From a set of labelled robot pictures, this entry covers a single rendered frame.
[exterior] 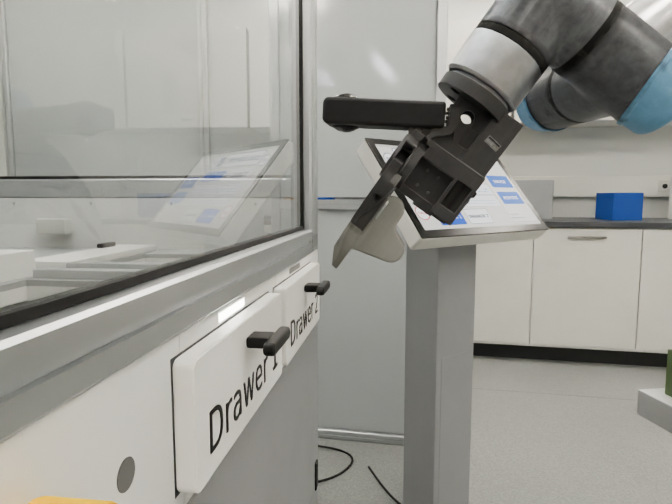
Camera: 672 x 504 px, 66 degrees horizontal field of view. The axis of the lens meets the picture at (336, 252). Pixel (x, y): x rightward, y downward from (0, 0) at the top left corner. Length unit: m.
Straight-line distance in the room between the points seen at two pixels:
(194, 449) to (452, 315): 1.09
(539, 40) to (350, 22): 1.80
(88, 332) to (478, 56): 0.38
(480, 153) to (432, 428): 1.10
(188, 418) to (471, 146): 0.34
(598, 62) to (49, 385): 0.48
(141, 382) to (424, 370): 1.15
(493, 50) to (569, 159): 3.73
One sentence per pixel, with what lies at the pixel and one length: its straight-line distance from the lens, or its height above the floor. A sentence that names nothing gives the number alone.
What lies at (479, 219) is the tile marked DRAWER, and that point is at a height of 1.00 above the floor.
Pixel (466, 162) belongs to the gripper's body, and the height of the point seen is 1.08.
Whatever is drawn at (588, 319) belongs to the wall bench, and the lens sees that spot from 3.60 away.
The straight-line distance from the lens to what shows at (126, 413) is 0.38.
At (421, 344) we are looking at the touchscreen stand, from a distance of 1.46.
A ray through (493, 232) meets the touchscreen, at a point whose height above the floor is 0.96.
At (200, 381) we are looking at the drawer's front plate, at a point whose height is 0.91.
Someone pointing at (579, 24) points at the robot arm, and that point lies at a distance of 0.52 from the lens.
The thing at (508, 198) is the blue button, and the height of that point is 1.05.
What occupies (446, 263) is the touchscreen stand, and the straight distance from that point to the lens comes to 1.40.
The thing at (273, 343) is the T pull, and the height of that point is 0.91.
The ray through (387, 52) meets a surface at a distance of 2.22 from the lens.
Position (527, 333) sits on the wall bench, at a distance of 3.55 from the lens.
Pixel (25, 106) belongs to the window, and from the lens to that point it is 0.32.
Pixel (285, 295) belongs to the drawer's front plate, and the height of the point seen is 0.92.
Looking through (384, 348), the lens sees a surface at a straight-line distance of 2.24.
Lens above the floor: 1.05
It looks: 6 degrees down
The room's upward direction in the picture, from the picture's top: straight up
